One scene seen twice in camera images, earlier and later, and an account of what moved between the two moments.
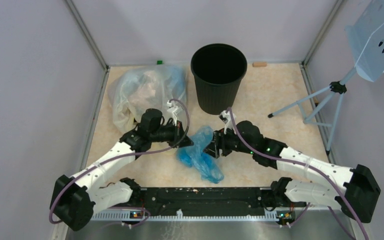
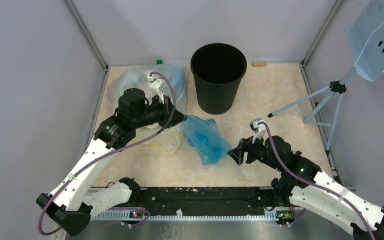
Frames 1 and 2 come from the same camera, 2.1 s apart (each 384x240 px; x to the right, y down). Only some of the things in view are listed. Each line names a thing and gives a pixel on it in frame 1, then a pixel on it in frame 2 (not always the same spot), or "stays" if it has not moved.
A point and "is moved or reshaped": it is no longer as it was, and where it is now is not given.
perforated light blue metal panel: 376,38 stays
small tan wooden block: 259,64 stays
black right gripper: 218,142 to 238,153
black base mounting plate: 170,200 stays
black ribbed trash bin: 218,69 stays
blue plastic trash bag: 194,156 is moved or reshaped
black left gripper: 178,131 to 167,108
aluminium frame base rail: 334,228 stays
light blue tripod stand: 337,87 stays
